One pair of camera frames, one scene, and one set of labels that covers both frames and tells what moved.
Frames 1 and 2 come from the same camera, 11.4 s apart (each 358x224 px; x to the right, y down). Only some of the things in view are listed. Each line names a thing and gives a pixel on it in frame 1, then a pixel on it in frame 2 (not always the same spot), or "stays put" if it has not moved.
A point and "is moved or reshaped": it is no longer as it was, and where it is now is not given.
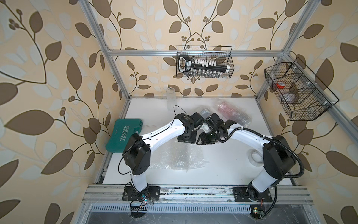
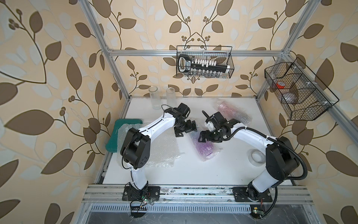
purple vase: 205,113 is moved or reshaped
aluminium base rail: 294,194 stays put
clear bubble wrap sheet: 176,155 is moved or reshaped
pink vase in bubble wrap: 232,112 stays put
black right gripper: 203,139 stays put
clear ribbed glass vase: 171,98 stays put
